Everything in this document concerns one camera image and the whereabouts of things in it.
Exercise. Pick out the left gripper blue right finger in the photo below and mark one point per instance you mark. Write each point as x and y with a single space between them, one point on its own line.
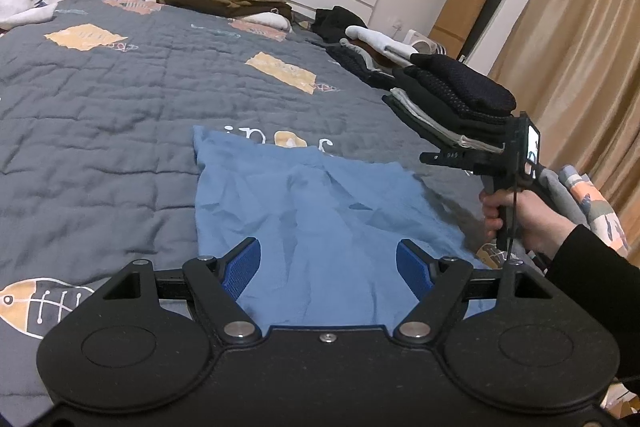
439 285

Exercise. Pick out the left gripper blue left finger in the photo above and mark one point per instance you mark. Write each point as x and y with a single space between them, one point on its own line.
215 286

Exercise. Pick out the blue shirt garment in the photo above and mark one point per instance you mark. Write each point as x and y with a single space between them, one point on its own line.
328 228

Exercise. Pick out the person right forearm black sleeve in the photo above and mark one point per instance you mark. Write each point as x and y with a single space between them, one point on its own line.
606 286

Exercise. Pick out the patterned folded clothes pile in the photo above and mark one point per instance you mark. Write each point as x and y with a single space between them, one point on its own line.
577 198

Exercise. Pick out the black folded clothes stack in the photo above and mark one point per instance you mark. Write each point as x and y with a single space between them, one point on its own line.
456 97

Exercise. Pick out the person right hand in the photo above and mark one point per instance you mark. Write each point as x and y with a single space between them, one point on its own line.
543 229

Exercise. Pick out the beige curtain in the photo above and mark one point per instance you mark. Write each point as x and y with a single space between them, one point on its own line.
573 66

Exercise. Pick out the white small fan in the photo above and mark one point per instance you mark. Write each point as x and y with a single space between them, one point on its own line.
422 44

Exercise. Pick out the white folded garment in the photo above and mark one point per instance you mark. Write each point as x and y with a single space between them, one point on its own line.
392 49

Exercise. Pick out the grey quilted bedspread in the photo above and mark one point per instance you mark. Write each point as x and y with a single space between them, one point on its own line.
98 168

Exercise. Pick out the black garment near headboard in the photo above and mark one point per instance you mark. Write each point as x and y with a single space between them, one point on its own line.
330 24

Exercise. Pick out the light grey hoodie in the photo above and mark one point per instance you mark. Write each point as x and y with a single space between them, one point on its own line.
17 13

